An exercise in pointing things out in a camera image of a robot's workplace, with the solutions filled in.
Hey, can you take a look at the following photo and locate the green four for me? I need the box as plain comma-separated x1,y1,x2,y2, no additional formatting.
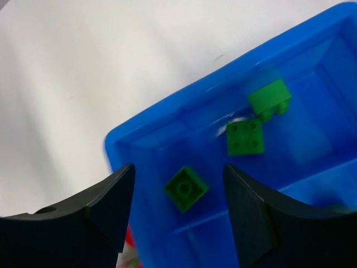
164,165,210,213

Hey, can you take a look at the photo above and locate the green number two lego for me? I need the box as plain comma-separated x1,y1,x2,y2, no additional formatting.
226,118,264,156

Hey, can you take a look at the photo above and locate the red lego plate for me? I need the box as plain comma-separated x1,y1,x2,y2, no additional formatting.
116,226,142,268

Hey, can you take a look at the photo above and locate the green small lego brick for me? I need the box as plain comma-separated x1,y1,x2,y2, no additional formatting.
248,79,292,122

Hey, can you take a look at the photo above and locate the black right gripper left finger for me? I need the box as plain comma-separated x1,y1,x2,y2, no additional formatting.
1,164,136,267

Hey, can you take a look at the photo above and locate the blue divided sorting bin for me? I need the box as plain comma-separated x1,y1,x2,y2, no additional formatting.
104,2,356,267

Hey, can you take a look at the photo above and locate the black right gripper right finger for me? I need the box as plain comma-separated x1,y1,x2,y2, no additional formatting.
223,164,356,267

